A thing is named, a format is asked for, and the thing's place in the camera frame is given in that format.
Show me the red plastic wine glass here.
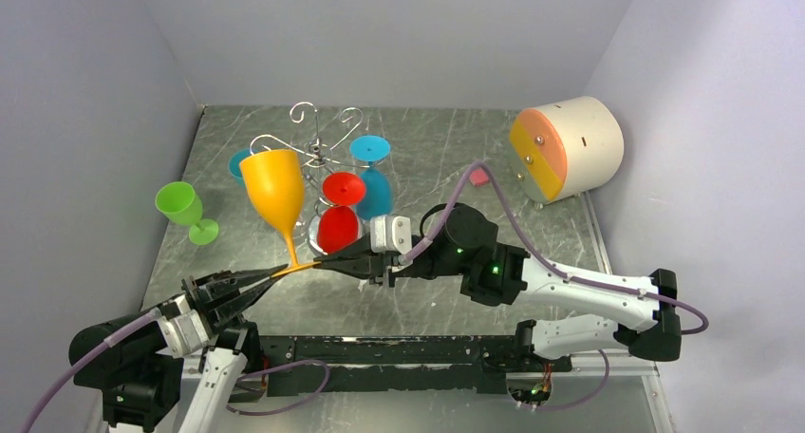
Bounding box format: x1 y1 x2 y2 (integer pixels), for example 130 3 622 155
316 172 366 254

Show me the blue plastic wine glass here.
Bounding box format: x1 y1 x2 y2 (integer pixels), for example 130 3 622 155
228 148 252 186
349 135 393 221

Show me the green plastic wine glass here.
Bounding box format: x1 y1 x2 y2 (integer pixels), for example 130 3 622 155
155 181 219 246

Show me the orange plastic wine glass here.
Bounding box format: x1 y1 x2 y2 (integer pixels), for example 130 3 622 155
239 149 316 275

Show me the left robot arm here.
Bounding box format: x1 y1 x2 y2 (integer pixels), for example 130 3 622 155
68 265 287 432

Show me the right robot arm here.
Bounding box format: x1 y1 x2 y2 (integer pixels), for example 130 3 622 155
315 204 683 370

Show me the pink small block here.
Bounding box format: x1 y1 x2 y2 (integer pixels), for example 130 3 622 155
469 168 490 187

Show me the cream cylinder with orange face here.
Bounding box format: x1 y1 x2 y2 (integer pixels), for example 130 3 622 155
508 96 625 205

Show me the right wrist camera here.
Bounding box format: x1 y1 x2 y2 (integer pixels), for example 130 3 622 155
368 215 413 254

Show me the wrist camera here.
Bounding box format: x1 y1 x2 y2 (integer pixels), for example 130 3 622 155
157 310 213 358
368 215 413 254

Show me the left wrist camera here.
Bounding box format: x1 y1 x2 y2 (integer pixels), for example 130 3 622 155
157 310 213 358

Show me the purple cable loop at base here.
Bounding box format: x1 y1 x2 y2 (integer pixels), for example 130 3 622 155
225 359 330 418

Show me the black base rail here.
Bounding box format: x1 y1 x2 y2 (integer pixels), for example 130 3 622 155
247 335 572 397

